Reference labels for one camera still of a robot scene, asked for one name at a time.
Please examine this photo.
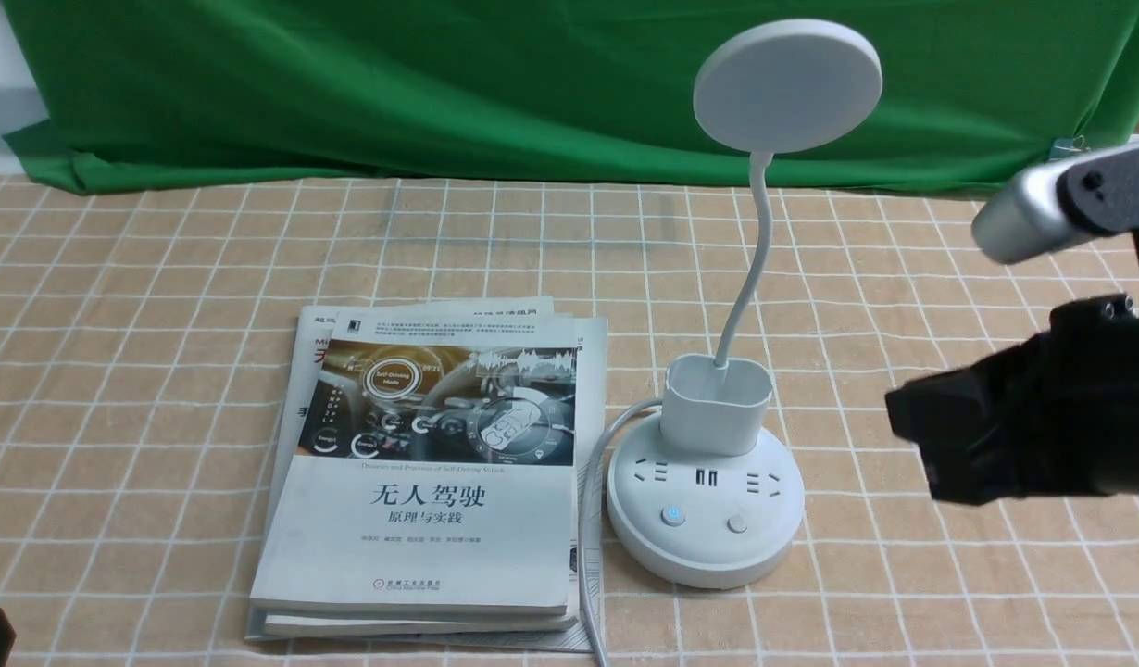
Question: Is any green backdrop cloth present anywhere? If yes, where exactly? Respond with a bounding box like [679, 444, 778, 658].
[3, 1, 1139, 195]

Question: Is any self-driving textbook top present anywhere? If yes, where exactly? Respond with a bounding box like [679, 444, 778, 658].
[249, 310, 582, 617]

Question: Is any checkered orange tablecloth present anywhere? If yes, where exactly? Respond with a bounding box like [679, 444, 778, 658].
[0, 178, 1139, 666]

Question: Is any white lamp power cable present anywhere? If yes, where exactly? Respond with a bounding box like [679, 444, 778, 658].
[577, 398, 665, 667]

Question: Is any white desk lamp with sockets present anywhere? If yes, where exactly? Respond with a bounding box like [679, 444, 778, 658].
[605, 18, 883, 590]

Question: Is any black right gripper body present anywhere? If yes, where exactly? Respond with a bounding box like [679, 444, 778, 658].
[884, 295, 1139, 507]

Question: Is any bottom book in stack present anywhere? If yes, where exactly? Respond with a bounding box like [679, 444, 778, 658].
[244, 296, 608, 653]

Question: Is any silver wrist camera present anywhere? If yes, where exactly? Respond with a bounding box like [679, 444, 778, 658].
[970, 139, 1139, 266]

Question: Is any blue binder clip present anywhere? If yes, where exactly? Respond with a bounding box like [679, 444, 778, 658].
[1047, 135, 1090, 160]

